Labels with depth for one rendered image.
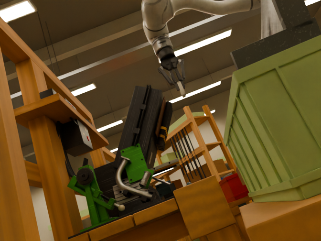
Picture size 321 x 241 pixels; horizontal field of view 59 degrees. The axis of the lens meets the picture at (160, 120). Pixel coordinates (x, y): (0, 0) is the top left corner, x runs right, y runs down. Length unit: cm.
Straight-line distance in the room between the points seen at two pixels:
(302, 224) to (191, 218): 60
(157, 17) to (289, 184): 100
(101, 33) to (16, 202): 494
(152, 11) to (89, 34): 464
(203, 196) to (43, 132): 89
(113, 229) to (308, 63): 71
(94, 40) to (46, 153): 440
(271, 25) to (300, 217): 97
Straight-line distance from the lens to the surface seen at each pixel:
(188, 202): 89
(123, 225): 91
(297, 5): 56
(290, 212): 31
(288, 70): 39
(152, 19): 126
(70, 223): 137
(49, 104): 143
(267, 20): 123
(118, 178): 153
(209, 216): 89
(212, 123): 461
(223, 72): 958
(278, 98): 38
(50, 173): 143
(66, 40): 593
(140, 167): 155
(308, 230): 31
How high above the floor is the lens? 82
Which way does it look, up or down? 19 degrees up
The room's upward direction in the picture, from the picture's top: 22 degrees counter-clockwise
